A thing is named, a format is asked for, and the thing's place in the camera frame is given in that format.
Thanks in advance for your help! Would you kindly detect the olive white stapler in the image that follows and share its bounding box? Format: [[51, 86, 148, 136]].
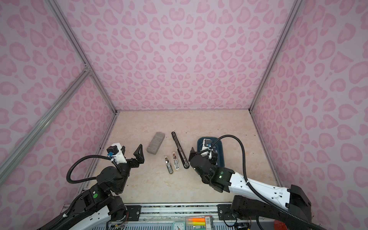
[[165, 156, 173, 174]]

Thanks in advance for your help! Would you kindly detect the pink white stapler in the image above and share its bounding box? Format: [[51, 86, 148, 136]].
[[172, 152, 180, 171]]

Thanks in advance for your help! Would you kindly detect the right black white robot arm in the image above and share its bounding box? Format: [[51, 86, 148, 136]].
[[189, 149, 322, 230]]

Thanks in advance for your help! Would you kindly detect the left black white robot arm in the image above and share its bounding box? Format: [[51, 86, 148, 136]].
[[41, 143, 145, 230]]

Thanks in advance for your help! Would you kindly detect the teal plastic tray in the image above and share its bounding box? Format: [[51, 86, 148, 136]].
[[197, 137, 225, 167]]

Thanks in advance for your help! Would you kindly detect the grey stone block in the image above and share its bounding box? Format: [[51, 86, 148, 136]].
[[146, 132, 165, 155]]

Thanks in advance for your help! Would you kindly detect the highlighter marker box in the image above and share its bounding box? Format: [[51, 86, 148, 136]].
[[186, 215, 215, 230]]

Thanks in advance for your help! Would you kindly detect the small teal clock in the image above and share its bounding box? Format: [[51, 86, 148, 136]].
[[172, 221, 186, 230]]

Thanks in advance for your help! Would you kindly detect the red pen holder with pens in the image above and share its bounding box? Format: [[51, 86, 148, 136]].
[[274, 220, 288, 230]]

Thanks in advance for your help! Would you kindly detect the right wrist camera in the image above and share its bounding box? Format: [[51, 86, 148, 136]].
[[201, 138, 215, 156]]

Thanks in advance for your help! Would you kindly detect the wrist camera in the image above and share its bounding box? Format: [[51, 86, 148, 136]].
[[106, 143, 127, 164], [201, 138, 215, 156]]

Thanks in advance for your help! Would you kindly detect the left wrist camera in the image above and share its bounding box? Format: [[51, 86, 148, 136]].
[[106, 143, 127, 164]]

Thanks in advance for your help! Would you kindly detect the right black corrugated cable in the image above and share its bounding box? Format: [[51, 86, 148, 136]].
[[201, 134, 327, 230]]

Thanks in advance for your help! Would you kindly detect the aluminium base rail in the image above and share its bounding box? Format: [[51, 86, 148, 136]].
[[58, 201, 300, 230]]

